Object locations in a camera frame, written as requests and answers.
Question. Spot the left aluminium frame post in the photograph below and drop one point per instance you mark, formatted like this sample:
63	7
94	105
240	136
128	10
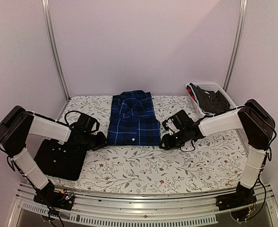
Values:
53	47

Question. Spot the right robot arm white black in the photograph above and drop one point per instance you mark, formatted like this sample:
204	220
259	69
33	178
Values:
256	127

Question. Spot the aluminium frame post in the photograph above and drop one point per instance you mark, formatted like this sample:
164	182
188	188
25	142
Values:
53	47
236	45

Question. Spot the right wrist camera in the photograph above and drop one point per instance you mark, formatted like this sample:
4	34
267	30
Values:
165	125

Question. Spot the aluminium front rail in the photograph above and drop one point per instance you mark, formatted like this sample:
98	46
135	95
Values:
101	209

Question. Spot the blue plaid long sleeve shirt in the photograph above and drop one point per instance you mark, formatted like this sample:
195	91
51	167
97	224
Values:
133	121

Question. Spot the dark striped shirt in basket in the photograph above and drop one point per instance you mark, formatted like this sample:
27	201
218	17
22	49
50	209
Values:
210	101

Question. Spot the white plastic laundry basket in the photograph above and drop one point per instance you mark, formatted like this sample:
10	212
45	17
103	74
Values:
210	86

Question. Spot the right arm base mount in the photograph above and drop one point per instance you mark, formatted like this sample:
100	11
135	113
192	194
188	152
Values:
243	201

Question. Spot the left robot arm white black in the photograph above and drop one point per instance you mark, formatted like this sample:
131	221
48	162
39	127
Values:
21	134

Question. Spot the black polo shirt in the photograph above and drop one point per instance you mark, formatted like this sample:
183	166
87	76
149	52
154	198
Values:
60	160

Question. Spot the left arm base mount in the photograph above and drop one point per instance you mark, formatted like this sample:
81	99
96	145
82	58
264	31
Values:
56	199

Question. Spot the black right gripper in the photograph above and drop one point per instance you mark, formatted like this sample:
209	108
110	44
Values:
168	144

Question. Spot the floral patterned table mat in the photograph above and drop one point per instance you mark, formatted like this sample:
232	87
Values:
214	163

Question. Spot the right aluminium frame post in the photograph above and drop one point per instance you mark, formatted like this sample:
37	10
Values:
236	45

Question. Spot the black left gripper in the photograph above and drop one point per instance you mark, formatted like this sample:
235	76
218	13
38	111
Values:
101	143

